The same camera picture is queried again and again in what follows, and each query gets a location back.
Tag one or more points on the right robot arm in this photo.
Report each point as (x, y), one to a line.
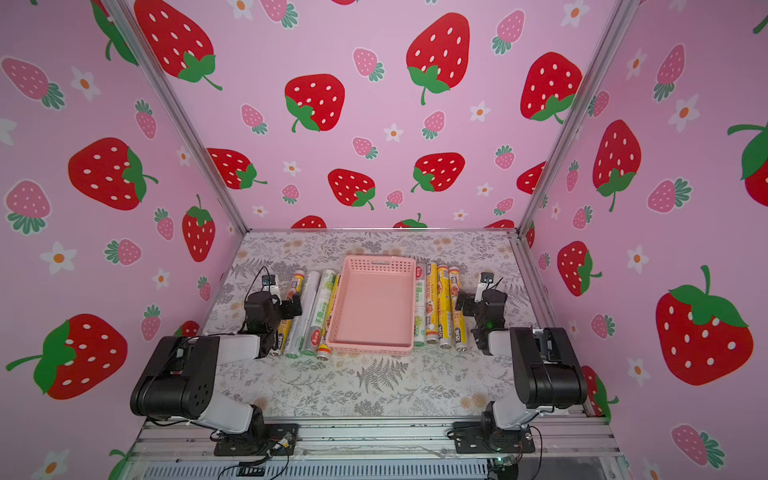
(547, 375)

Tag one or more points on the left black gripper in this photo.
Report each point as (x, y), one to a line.
(288, 312)

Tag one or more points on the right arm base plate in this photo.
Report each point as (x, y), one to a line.
(489, 439)

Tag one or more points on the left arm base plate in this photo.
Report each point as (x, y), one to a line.
(268, 439)

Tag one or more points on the pink plastic basket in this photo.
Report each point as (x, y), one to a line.
(375, 306)

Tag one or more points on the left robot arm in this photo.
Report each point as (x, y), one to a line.
(178, 382)

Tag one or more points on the aluminium rail frame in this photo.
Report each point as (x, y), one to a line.
(553, 447)

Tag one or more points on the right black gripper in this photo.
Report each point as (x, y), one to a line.
(471, 306)

